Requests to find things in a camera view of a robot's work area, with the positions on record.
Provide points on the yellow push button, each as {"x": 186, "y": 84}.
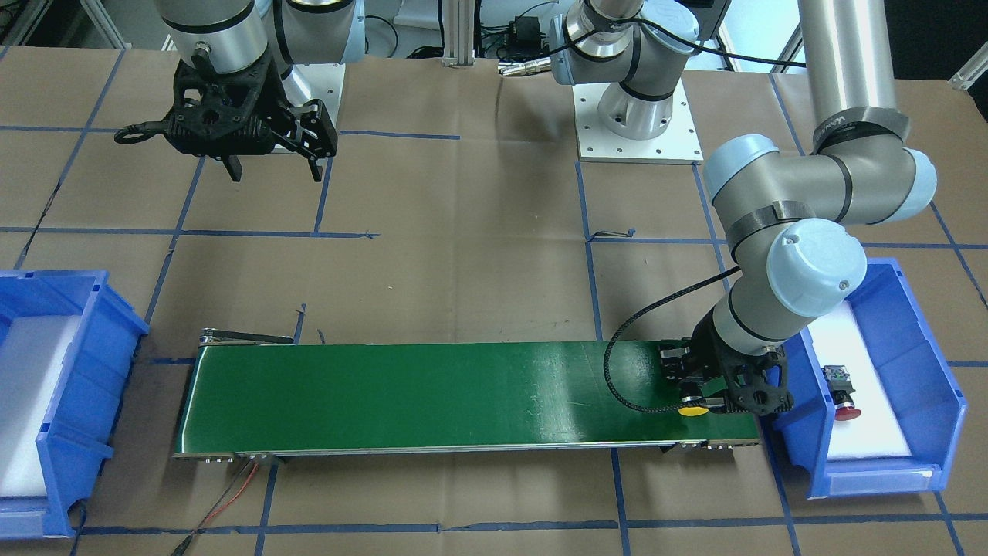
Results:
{"x": 692, "y": 406}

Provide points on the blue plastic bin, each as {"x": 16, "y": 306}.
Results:
{"x": 925, "y": 397}
{"x": 74, "y": 439}

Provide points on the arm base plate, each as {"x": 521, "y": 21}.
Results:
{"x": 316, "y": 81}
{"x": 614, "y": 127}

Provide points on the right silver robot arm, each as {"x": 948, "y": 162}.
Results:
{"x": 227, "y": 36}

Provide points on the white foam pad bin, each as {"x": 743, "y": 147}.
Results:
{"x": 31, "y": 363}
{"x": 837, "y": 340}

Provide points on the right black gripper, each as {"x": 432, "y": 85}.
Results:
{"x": 279, "y": 94}

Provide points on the green conveyor belt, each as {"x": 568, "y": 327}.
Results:
{"x": 263, "y": 400}

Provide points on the red push button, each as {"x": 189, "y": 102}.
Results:
{"x": 841, "y": 390}

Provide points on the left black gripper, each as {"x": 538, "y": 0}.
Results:
{"x": 708, "y": 344}

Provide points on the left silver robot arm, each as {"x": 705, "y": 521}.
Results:
{"x": 785, "y": 218}

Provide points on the aluminium frame post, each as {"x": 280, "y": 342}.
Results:
{"x": 459, "y": 23}

